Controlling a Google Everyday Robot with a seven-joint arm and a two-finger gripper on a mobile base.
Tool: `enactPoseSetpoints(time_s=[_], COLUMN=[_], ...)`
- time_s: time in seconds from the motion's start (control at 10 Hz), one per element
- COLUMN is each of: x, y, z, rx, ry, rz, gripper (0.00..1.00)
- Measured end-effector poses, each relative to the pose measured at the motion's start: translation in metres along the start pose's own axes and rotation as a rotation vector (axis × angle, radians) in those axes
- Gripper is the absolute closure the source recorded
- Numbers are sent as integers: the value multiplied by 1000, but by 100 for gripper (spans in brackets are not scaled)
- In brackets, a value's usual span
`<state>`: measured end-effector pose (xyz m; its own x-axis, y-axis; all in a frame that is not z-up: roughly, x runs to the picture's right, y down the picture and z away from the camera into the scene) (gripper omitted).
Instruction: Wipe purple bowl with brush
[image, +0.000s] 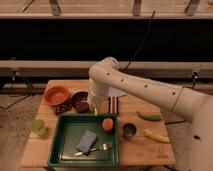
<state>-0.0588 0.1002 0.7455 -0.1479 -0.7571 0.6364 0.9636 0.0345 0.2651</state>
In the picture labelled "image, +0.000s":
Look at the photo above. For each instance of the silver fork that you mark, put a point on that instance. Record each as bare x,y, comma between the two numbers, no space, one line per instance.
102,147

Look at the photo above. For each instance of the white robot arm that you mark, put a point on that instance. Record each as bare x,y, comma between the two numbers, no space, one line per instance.
193,106

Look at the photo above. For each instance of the green plastic tray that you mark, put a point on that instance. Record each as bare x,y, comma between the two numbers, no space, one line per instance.
68,132

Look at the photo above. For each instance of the purple bowl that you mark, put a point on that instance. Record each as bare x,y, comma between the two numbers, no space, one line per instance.
79,102

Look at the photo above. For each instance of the small metal cup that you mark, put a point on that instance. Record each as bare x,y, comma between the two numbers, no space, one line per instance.
129,130

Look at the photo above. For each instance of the green plastic cup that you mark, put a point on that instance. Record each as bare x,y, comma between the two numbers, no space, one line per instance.
38,126

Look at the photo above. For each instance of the orange bowl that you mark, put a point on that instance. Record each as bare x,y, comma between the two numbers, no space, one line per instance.
56,95

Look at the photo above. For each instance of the blue sponge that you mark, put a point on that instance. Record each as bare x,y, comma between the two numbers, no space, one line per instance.
86,141

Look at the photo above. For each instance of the orange fruit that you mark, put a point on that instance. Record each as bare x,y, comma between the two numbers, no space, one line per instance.
107,124

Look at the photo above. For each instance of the bunch of dark grapes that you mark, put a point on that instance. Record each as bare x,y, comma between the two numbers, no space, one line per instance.
61,108

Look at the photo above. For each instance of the wooden folding table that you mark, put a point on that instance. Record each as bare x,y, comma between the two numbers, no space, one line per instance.
137,152

